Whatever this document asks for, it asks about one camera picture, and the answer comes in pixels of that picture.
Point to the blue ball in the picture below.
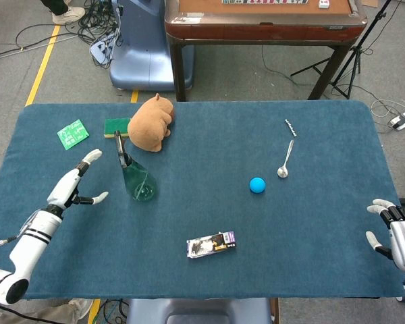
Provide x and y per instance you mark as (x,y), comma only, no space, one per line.
(257,185)

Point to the white purple printed box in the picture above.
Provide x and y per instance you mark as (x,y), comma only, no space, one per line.
(209,245)

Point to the brown mahjong table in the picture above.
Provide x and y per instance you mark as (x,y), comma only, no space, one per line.
(263,30)

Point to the green yellow sponge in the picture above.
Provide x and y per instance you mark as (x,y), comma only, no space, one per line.
(113,125)

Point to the green transparent spray bottle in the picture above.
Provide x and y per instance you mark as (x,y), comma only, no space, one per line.
(140,184)

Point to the person leg khaki trousers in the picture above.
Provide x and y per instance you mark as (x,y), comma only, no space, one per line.
(47,312)

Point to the grey blue robot chassis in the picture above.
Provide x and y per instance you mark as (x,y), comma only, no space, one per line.
(195,312)

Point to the white sneaker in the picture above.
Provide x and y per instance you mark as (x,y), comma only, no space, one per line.
(67,15)

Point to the single white mahjong tile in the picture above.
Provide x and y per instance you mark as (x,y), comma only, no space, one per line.
(324,4)

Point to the brown plush capybara toy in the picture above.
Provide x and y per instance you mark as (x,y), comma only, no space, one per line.
(148,126)

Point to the blue table cloth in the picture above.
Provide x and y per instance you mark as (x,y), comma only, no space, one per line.
(206,209)

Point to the row of mahjong tiles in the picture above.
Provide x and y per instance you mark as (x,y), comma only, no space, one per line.
(263,1)

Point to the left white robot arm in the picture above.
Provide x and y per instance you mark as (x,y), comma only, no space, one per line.
(30,246)

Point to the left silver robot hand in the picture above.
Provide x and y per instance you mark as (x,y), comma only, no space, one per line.
(65,187)

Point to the silver metal spoon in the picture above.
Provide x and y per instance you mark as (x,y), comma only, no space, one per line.
(283,172)

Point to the black tripod stand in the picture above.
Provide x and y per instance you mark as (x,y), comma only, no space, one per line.
(356,50)

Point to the green circuit board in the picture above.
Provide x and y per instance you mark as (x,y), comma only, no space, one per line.
(72,134)

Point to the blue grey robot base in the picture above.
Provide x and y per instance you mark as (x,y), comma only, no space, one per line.
(138,54)

